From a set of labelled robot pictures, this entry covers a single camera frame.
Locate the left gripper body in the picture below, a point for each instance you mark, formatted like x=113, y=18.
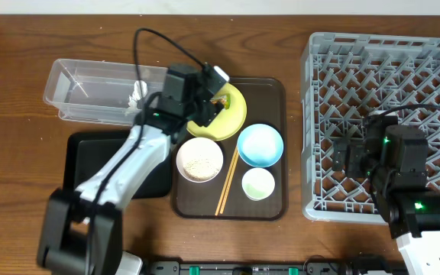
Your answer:
x=208, y=113

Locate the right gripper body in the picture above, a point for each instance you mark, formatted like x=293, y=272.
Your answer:
x=360, y=163

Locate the green orange snack wrapper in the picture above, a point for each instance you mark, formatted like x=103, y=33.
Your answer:
x=225, y=100

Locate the yellow plate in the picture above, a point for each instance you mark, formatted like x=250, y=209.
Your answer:
x=227, y=122

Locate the white tissue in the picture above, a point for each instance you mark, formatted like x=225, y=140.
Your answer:
x=139, y=93

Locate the white bowl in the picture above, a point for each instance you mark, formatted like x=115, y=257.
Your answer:
x=198, y=147

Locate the light blue bowl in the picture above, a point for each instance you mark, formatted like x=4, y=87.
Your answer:
x=260, y=145

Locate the pile of rice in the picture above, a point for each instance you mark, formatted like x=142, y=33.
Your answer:
x=200, y=168

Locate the wooden chopstick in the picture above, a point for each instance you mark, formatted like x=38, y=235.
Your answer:
x=230, y=185
x=225, y=183

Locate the small white green cup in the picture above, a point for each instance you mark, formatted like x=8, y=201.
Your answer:
x=258, y=184

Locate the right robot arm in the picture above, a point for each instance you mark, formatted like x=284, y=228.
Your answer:
x=392, y=157

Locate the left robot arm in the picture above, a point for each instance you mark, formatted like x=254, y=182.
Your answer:
x=82, y=232

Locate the grey dishwasher rack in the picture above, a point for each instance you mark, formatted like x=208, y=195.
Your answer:
x=344, y=77

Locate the dark brown serving tray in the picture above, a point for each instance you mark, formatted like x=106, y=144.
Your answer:
x=236, y=167

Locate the clear plastic bin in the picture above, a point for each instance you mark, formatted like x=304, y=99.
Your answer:
x=97, y=91

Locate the black plastic tray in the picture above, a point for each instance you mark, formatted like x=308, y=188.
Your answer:
x=87, y=152

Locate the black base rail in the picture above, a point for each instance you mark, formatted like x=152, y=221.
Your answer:
x=310, y=267

